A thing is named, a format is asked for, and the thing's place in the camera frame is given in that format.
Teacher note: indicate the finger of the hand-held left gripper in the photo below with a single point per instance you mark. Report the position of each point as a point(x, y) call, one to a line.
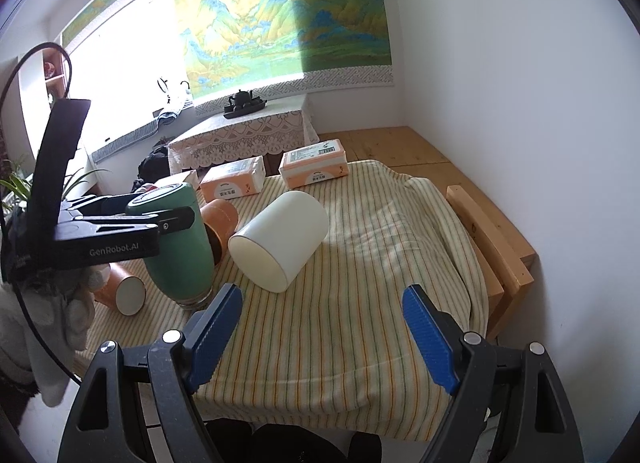
point(170, 225)
point(100, 204)

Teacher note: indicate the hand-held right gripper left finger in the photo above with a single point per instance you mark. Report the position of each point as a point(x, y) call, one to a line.
point(216, 338)

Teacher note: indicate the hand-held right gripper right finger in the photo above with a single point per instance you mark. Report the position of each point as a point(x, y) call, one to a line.
point(431, 340)

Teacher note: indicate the green cup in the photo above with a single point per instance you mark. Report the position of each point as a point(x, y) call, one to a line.
point(184, 265)

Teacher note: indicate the orange paper cup white inside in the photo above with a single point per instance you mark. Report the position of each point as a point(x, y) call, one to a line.
point(111, 284)

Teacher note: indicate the person's left hand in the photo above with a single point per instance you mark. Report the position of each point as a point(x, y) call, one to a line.
point(55, 328)

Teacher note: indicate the green potted plant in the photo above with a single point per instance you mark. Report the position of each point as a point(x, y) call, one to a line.
point(15, 185)

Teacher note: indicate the dark clothing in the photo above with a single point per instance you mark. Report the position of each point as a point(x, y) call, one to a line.
point(150, 165)

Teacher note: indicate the grey striped windowsill cloth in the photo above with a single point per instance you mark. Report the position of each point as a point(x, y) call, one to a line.
point(125, 140)

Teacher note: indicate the wooden shelf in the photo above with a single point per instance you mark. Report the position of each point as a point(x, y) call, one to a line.
point(59, 85)

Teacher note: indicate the lace-covered side table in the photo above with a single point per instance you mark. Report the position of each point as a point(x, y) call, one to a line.
point(240, 143)

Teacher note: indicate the blue towel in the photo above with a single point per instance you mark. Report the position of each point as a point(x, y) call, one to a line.
point(172, 113)

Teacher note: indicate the glass kettle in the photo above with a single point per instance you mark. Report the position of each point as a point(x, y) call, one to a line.
point(170, 88)

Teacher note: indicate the black teapot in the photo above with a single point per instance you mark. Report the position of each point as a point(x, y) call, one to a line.
point(243, 99)

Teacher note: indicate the landscape wall hanging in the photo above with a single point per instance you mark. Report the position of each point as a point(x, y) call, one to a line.
point(280, 18)

